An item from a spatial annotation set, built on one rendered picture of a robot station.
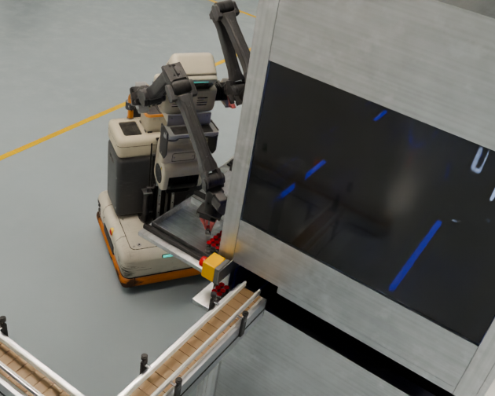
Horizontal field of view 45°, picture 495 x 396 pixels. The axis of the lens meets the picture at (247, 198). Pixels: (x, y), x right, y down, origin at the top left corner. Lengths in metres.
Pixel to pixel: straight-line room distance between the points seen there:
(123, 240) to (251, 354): 1.24
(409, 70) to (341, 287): 0.76
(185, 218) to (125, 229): 0.92
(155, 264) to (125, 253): 0.18
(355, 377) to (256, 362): 0.44
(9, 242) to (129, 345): 1.06
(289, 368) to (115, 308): 1.33
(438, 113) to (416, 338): 0.74
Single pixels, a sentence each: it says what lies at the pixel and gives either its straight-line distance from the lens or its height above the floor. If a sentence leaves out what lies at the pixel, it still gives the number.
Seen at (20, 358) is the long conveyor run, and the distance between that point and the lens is 2.01.
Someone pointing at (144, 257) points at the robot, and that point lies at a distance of 3.32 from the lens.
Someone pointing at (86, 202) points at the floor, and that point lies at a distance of 4.13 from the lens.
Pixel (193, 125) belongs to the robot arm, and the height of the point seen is 1.34.
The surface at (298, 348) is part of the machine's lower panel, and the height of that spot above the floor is 0.79.
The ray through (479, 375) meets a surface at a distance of 2.00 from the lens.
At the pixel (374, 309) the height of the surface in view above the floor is 1.14.
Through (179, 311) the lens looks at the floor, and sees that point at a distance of 3.41.
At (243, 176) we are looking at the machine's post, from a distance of 2.00.
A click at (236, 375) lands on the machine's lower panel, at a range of 2.58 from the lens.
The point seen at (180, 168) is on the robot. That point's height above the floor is 0.80.
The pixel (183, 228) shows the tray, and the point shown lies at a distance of 2.54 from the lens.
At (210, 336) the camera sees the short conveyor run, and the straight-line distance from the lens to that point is 2.01.
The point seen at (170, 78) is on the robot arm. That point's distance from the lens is 2.37.
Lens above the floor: 2.47
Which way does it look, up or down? 35 degrees down
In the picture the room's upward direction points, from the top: 10 degrees clockwise
